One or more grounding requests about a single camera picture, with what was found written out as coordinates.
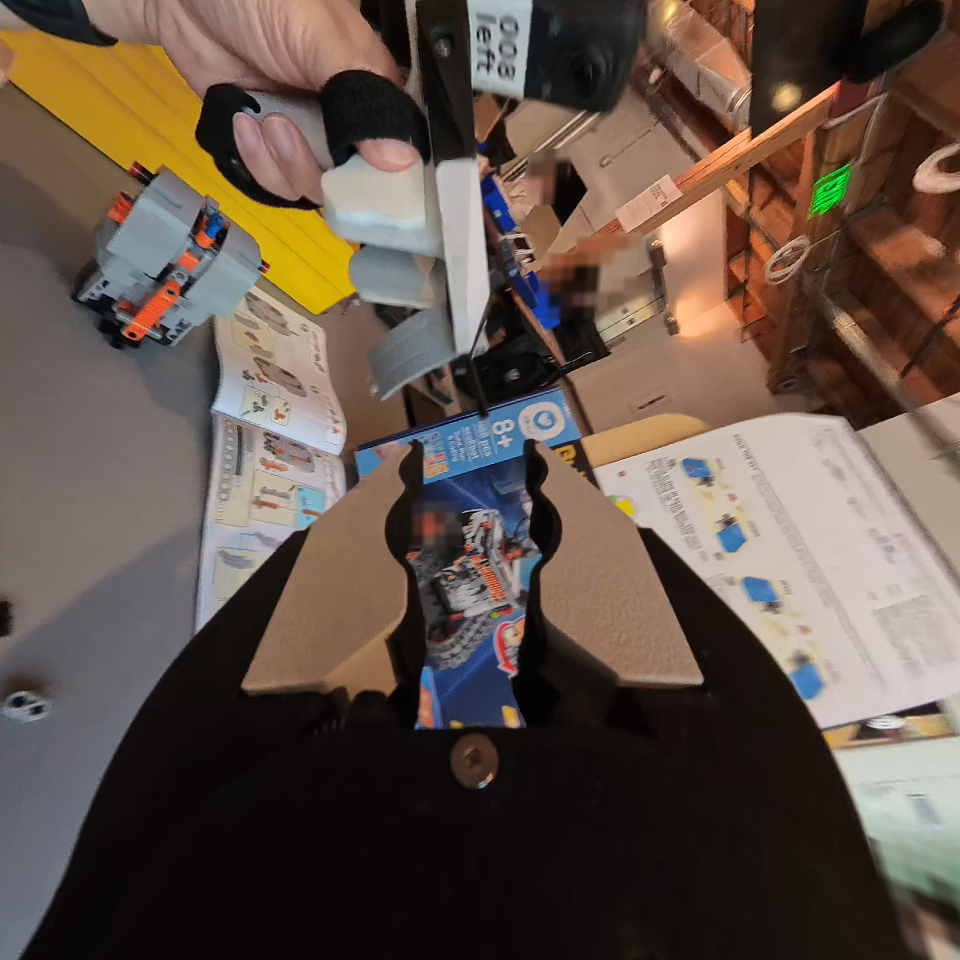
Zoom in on white printed instruction sheet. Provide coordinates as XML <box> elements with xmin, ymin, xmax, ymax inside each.
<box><xmin>592</xmin><ymin>411</ymin><xmax>960</xmax><ymax>730</ymax></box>

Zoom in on wooden beam with label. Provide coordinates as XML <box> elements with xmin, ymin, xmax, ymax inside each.
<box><xmin>596</xmin><ymin>81</ymin><xmax>845</xmax><ymax>235</ymax></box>

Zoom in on black wristwatch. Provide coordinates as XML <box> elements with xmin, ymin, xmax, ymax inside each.
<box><xmin>0</xmin><ymin>0</ymin><xmax>119</xmax><ymax>48</ymax></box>

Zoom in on grey orange robot model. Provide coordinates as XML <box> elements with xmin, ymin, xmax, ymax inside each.
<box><xmin>71</xmin><ymin>159</ymin><xmax>269</xmax><ymax>351</ymax></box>

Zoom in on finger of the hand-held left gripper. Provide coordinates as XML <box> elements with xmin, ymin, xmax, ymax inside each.
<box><xmin>322</xmin><ymin>156</ymin><xmax>494</xmax><ymax>355</ymax></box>
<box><xmin>351</xmin><ymin>247</ymin><xmax>445</xmax><ymax>310</ymax></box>

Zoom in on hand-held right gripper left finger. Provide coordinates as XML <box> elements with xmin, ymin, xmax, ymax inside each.
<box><xmin>240</xmin><ymin>441</ymin><xmax>426</xmax><ymax>699</ymax></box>

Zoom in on grey desk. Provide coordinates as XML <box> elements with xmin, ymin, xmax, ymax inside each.
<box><xmin>0</xmin><ymin>78</ymin><xmax>421</xmax><ymax>960</ymax></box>

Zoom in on yellow storage bin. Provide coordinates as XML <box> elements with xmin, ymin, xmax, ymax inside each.
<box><xmin>0</xmin><ymin>28</ymin><xmax>363</xmax><ymax>316</ymax></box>

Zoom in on blue robot kit box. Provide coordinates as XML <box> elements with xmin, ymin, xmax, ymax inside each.
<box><xmin>352</xmin><ymin>386</ymin><xmax>601</xmax><ymax>730</ymax></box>

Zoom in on green exit sign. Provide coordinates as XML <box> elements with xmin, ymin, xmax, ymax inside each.
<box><xmin>804</xmin><ymin>159</ymin><xmax>858</xmax><ymax>220</ymax></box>

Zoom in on white cable coil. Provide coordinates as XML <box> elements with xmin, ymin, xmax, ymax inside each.
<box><xmin>763</xmin><ymin>234</ymin><xmax>813</xmax><ymax>285</ymax></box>
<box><xmin>909</xmin><ymin>141</ymin><xmax>960</xmax><ymax>195</ymax></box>

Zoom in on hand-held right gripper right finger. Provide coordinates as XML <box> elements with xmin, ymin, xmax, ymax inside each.
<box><xmin>523</xmin><ymin>439</ymin><xmax>706</xmax><ymax>690</ymax></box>

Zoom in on person's left hand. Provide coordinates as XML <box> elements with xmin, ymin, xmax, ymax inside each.
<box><xmin>71</xmin><ymin>0</ymin><xmax>421</xmax><ymax>202</ymax></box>

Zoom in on curved grey panel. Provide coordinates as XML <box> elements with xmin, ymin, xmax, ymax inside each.
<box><xmin>366</xmin><ymin>306</ymin><xmax>460</xmax><ymax>404</ymax></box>

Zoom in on building instruction booklet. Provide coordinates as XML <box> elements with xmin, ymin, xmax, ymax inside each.
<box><xmin>193</xmin><ymin>287</ymin><xmax>351</xmax><ymax>636</ymax></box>

